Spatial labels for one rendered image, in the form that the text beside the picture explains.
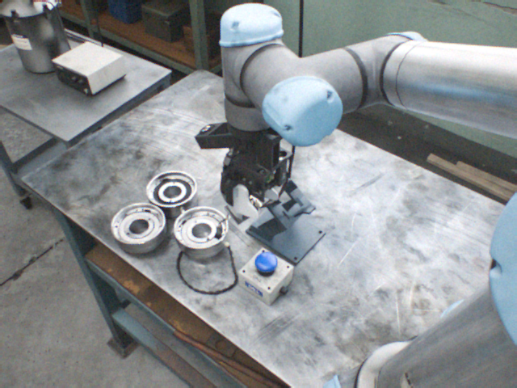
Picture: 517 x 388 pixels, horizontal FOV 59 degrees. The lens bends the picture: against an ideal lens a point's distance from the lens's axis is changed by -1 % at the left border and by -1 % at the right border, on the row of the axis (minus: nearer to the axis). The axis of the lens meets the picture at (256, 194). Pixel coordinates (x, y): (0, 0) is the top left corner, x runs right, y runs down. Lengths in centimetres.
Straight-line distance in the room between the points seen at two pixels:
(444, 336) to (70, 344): 157
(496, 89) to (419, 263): 56
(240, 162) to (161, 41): 216
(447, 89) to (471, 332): 23
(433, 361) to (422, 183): 75
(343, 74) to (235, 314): 48
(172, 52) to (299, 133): 221
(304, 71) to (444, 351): 31
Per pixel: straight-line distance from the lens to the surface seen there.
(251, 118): 62
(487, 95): 44
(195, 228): 93
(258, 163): 68
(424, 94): 50
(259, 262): 81
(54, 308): 192
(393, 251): 95
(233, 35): 57
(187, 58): 262
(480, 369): 35
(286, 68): 52
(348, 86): 53
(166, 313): 115
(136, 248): 92
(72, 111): 156
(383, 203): 103
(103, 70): 159
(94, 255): 129
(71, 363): 179
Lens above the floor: 153
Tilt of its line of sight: 46 degrees down
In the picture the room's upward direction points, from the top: straight up
